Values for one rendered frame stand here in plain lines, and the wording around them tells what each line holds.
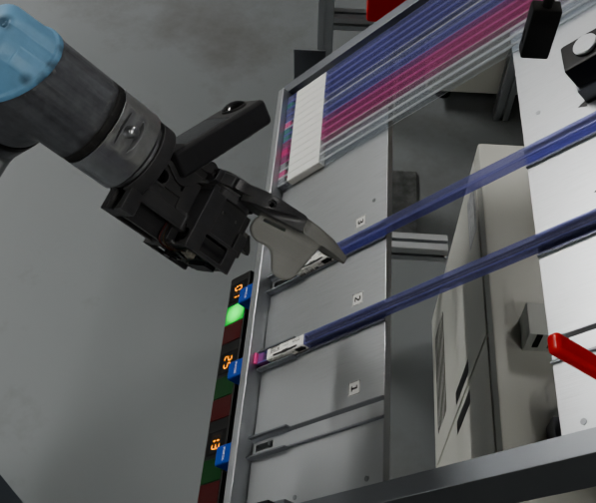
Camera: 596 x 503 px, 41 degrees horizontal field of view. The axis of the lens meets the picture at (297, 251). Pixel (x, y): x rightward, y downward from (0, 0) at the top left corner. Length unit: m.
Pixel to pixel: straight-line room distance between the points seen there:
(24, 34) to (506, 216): 0.83
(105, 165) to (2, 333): 1.31
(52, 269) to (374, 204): 1.19
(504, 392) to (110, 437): 0.93
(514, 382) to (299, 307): 0.32
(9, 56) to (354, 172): 0.52
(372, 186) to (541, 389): 0.36
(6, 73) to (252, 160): 1.57
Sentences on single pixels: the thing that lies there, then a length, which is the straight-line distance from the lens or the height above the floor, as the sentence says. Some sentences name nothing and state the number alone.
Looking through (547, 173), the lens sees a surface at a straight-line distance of 0.81.
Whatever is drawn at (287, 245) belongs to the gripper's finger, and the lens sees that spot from 0.71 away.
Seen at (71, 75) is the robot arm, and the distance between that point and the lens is 0.63.
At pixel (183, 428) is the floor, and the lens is 1.73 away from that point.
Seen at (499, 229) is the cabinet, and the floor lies 0.62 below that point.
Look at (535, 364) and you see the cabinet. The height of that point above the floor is 0.62.
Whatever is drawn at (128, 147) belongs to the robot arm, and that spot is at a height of 1.11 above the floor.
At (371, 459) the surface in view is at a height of 0.84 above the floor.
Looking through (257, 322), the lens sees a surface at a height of 0.73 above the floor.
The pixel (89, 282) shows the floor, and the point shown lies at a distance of 1.96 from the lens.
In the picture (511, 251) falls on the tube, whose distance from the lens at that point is 0.76.
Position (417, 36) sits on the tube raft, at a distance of 1.08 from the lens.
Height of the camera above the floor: 1.56
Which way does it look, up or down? 53 degrees down
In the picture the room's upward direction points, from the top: straight up
